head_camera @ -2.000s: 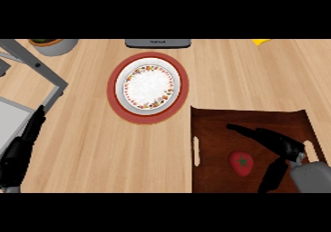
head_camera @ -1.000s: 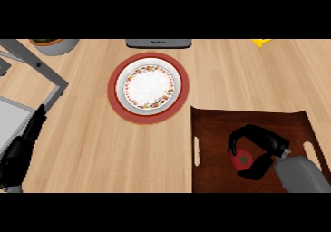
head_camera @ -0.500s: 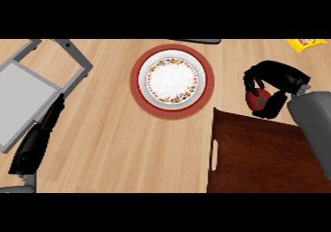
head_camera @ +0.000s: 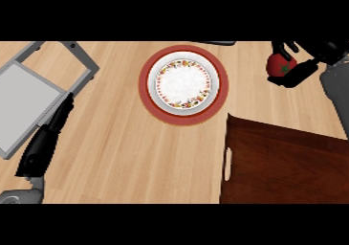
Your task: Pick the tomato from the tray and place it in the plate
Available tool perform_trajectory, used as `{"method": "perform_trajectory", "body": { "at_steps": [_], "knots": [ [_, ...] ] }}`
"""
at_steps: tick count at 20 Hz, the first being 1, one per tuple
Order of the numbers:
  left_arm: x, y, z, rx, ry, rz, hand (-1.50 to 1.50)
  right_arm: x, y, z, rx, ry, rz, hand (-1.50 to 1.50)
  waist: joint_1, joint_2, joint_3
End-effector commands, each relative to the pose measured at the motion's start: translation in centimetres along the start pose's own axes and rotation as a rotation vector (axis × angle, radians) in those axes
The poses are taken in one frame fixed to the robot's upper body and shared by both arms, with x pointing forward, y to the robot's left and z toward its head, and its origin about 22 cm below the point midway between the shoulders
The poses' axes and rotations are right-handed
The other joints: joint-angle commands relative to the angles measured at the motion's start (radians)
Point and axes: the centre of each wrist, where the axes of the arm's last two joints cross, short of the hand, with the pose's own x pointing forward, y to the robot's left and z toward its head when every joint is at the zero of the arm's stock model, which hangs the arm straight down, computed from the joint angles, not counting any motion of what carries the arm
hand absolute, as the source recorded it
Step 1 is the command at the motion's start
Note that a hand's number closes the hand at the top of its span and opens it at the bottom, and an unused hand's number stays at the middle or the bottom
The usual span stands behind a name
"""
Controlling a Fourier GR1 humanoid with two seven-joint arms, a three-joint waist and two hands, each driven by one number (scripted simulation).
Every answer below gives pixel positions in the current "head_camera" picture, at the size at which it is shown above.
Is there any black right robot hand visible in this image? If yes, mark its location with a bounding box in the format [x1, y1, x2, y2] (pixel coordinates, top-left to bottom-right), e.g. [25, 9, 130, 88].
[266, 40, 349, 89]

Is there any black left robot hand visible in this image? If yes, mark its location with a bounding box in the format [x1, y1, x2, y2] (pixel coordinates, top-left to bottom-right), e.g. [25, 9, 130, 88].
[13, 92, 77, 179]

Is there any white floral rimmed plate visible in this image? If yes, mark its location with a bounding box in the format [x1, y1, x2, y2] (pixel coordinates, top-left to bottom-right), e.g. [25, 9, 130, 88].
[145, 51, 220, 117]

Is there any dark brown wooden tray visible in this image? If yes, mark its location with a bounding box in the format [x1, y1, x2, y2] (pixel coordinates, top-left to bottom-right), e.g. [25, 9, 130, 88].
[219, 112, 349, 205]

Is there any flat grey panel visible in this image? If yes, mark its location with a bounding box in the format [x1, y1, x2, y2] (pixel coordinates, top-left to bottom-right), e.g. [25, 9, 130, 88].
[0, 59, 73, 161]

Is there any dark flat object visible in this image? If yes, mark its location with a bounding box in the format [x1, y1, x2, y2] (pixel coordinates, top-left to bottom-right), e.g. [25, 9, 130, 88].
[194, 40, 238, 47]

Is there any round red placemat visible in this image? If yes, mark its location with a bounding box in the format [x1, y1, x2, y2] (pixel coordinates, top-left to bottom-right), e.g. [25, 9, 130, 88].
[138, 44, 231, 126]

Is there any grey metal frame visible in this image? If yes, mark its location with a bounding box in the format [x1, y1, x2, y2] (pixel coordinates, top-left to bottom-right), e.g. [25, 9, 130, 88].
[13, 40, 101, 98]

